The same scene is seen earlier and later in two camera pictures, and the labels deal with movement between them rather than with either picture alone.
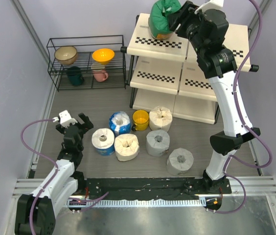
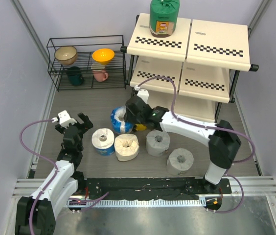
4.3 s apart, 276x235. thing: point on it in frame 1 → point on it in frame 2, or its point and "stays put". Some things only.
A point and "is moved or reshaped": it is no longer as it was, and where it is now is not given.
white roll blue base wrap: x=103 y=141 stays put
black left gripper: x=87 y=125 stays put
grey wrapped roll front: x=180 y=161 stays put
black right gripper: x=177 y=18 → x=129 y=118
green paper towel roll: x=159 y=11 stays put
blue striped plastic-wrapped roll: x=120 y=123 is moved or reshaped
